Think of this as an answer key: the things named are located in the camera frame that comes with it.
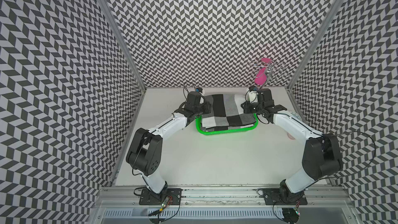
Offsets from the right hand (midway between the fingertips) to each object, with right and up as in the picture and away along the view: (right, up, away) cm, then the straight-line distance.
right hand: (243, 106), depth 89 cm
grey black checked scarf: (-10, -3, 0) cm, 10 cm away
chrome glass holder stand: (+14, +22, 0) cm, 26 cm away
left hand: (-19, +1, 0) cm, 19 cm away
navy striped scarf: (-14, -9, -6) cm, 18 cm away
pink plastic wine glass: (+16, +21, +15) cm, 30 cm away
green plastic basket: (-26, -8, -2) cm, 27 cm away
